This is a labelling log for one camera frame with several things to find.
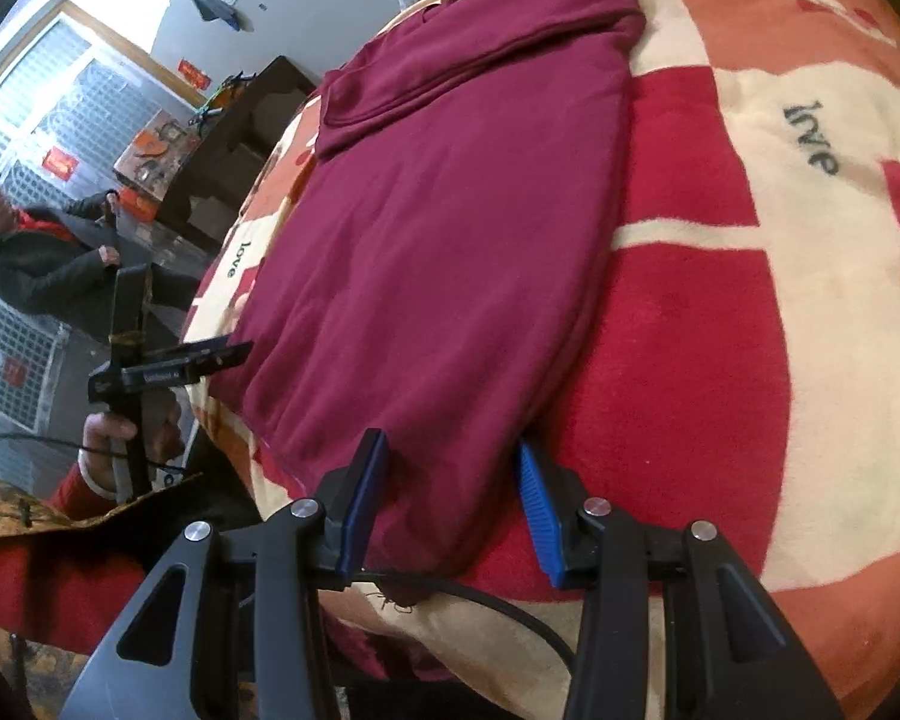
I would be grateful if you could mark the maroon sweater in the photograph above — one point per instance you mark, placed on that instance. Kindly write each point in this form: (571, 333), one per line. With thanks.
(435, 255)

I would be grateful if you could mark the red and cream printed blanket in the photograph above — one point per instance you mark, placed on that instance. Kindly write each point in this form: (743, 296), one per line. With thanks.
(780, 330)

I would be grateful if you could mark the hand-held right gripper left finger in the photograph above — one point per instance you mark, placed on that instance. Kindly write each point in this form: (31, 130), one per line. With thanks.
(363, 504)

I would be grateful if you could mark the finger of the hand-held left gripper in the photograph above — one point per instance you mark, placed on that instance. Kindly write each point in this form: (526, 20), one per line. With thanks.
(199, 347)
(225, 358)

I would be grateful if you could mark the person's left forearm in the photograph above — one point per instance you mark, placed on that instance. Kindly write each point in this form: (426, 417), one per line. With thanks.
(75, 493)

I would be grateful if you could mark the window with wooden frame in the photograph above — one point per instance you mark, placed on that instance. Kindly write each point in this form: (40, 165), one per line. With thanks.
(52, 97)

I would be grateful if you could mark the red window sticker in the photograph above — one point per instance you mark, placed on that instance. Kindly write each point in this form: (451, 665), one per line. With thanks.
(58, 165)

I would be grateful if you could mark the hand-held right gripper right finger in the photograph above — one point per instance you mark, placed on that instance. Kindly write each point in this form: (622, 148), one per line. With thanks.
(538, 519)

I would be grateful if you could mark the red wall sticker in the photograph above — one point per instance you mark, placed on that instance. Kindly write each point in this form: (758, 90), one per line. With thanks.
(195, 73)

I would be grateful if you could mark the dark wooden shelf unit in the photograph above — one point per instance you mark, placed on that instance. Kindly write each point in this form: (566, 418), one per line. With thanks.
(232, 157)

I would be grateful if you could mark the orange cardboard box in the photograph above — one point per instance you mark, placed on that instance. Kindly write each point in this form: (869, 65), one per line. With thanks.
(150, 154)

